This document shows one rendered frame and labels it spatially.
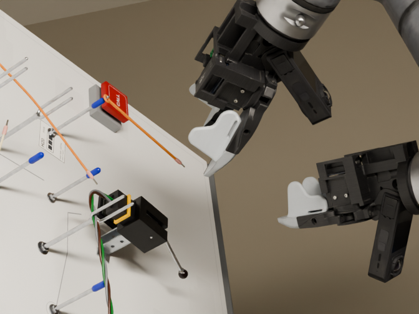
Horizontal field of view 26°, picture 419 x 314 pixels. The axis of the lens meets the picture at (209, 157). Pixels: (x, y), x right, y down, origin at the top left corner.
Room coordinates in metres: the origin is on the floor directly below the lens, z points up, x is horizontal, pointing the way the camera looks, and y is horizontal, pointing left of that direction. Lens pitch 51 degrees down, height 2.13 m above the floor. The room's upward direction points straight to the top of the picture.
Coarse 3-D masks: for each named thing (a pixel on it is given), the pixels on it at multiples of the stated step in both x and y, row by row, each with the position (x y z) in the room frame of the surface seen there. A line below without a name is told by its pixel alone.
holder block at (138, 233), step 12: (144, 204) 0.70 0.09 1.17; (144, 216) 0.68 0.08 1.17; (156, 216) 0.69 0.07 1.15; (120, 228) 0.67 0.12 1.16; (132, 228) 0.66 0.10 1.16; (144, 228) 0.66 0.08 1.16; (156, 228) 0.67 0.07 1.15; (132, 240) 0.66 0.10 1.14; (144, 240) 0.66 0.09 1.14; (156, 240) 0.66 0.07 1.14; (144, 252) 0.66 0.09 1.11
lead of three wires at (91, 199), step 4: (92, 192) 0.67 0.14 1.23; (96, 192) 0.68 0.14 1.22; (100, 192) 0.68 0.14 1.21; (92, 196) 0.66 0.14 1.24; (100, 196) 0.68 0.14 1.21; (104, 196) 0.68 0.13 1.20; (108, 196) 0.69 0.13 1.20; (92, 200) 0.65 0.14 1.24; (108, 200) 0.68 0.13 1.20; (92, 204) 0.64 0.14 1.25; (92, 208) 0.63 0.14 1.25; (96, 216) 0.62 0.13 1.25; (92, 220) 0.62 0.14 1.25
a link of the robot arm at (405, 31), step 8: (416, 0) 0.68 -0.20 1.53; (408, 8) 0.68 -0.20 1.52; (416, 8) 0.68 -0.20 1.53; (408, 16) 0.67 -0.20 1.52; (416, 16) 0.67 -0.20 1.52; (400, 24) 0.68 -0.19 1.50; (408, 24) 0.67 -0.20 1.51; (416, 24) 0.66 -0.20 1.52; (400, 32) 0.68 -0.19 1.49; (408, 32) 0.66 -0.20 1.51; (416, 32) 0.65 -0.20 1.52; (408, 40) 0.66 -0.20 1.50; (416, 40) 0.65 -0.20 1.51; (408, 48) 0.66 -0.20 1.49; (416, 48) 0.64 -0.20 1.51; (416, 56) 0.64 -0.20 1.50
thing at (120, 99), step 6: (102, 84) 0.95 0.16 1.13; (108, 84) 0.95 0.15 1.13; (102, 90) 0.94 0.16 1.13; (108, 90) 0.94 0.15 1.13; (114, 90) 0.95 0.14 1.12; (102, 96) 0.93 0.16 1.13; (114, 96) 0.93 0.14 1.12; (120, 96) 0.94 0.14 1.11; (126, 96) 0.95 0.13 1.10; (114, 102) 0.92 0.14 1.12; (120, 102) 0.93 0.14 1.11; (126, 102) 0.94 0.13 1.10; (102, 108) 0.91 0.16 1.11; (108, 108) 0.90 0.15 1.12; (114, 108) 0.91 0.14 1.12; (120, 108) 0.92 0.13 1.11; (126, 108) 0.93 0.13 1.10; (114, 114) 0.91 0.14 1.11; (120, 114) 0.91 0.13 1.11; (120, 120) 0.91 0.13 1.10; (126, 120) 0.91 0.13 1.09
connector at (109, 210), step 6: (114, 192) 0.70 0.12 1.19; (120, 192) 0.70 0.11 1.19; (114, 198) 0.69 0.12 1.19; (126, 198) 0.70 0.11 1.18; (114, 204) 0.68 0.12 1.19; (120, 204) 0.68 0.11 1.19; (126, 204) 0.69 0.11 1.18; (108, 210) 0.67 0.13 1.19; (114, 210) 0.67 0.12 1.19; (126, 210) 0.68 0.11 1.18; (132, 210) 0.68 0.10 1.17; (114, 216) 0.67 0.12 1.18; (120, 216) 0.67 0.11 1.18; (132, 216) 0.67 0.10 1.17; (120, 222) 0.67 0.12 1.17; (126, 222) 0.67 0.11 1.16
